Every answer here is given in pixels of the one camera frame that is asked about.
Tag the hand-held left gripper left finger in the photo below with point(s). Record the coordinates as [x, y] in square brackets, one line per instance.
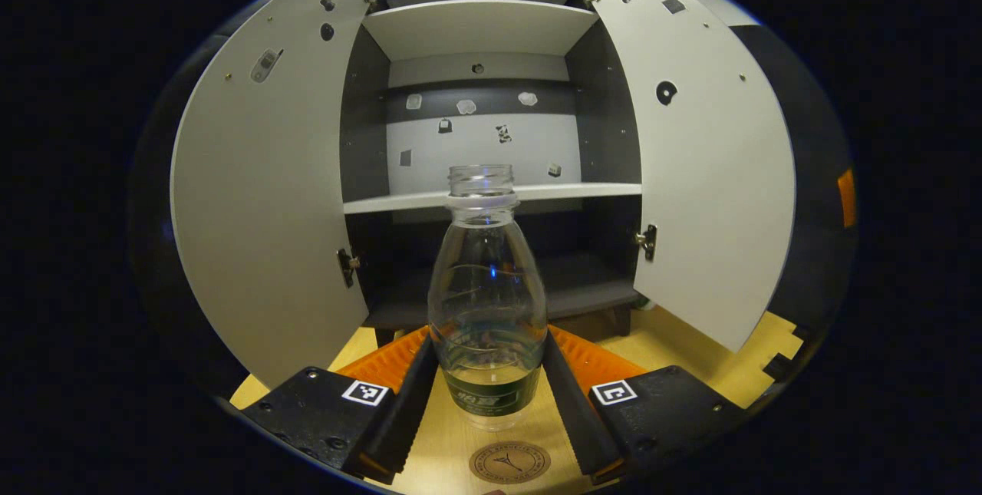
[410, 410]

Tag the round brown coaster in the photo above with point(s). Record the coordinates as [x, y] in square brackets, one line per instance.
[510, 463]

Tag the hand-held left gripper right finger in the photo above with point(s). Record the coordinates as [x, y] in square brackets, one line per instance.
[571, 410]

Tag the white and grey cabinet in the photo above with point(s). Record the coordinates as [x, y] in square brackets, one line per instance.
[476, 27]

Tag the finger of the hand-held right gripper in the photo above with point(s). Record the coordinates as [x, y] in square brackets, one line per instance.
[847, 199]

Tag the clear plastic bottle green label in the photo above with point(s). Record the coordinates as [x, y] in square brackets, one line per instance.
[487, 288]

